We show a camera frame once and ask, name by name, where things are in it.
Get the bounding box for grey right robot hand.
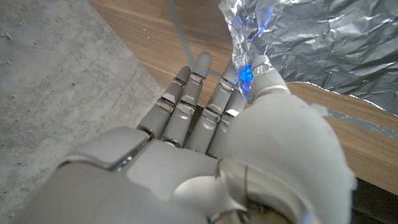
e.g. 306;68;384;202
9;51;358;224

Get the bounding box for crinkled aluminium foil sheet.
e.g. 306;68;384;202
218;0;398;116

